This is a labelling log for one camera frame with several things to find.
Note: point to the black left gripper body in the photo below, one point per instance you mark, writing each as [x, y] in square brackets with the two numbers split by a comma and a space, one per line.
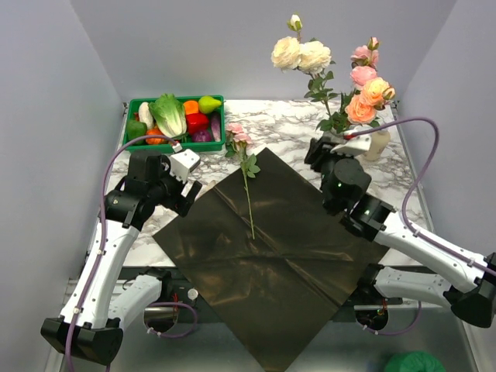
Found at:
[167, 191]

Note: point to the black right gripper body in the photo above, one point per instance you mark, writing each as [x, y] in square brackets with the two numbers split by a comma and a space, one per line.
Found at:
[327, 160]

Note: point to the light pink flower stem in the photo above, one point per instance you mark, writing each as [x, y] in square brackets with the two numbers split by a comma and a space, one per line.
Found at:
[238, 143]

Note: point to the salmon pink flower stem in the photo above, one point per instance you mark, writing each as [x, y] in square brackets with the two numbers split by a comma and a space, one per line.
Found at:
[361, 106]

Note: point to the black wrapping paper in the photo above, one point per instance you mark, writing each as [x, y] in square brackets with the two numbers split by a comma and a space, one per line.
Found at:
[268, 259]

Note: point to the white flower stem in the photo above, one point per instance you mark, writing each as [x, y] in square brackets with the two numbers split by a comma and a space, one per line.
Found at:
[313, 59]

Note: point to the cream ribbon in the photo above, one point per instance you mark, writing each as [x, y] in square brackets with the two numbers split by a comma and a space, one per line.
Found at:
[209, 186]

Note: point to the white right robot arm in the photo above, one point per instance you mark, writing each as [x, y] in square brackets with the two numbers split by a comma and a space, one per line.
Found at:
[459, 279]

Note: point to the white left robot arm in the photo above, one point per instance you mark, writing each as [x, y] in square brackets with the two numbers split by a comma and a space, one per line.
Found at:
[92, 323]

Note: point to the white ribbed vase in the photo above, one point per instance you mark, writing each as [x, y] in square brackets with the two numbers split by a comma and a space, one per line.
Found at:
[334, 136]

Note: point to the purple onion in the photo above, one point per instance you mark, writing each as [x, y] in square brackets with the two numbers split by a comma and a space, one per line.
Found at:
[202, 136]

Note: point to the orange carrot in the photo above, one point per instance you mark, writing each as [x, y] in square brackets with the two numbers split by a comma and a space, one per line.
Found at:
[155, 137]

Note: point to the cream soap dispenser bottle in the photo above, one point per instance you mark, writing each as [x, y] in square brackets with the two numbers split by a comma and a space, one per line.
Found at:
[379, 141]

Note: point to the green plastic basket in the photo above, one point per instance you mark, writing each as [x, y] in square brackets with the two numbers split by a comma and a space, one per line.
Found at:
[186, 142]

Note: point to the red bell pepper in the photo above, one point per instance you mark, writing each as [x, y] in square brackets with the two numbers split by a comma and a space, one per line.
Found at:
[196, 122]

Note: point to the green bell pepper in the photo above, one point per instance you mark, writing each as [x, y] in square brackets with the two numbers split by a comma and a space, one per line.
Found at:
[135, 129]

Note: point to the purple eggplant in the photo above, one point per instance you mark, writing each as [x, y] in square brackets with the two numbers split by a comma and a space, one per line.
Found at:
[215, 125]

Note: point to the green lettuce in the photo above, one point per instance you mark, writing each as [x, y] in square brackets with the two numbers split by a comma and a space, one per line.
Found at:
[169, 115]

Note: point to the white radish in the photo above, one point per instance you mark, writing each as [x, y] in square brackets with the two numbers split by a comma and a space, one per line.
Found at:
[145, 115]

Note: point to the orange fruit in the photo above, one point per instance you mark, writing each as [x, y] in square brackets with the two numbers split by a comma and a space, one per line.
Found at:
[191, 107]

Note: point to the green pear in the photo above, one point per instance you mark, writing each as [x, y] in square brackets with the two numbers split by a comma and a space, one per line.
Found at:
[208, 104]

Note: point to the green cloth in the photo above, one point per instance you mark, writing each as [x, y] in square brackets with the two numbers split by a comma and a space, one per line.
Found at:
[417, 361]

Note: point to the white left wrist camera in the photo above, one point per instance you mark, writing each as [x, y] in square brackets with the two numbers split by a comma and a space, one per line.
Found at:
[182, 164]

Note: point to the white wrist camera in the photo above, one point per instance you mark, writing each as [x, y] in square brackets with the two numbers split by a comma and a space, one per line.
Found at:
[353, 145]
[182, 164]

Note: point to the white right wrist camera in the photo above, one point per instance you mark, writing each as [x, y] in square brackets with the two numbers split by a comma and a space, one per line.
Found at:
[353, 145]

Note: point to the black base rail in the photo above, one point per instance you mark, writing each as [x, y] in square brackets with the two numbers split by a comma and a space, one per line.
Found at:
[362, 306]

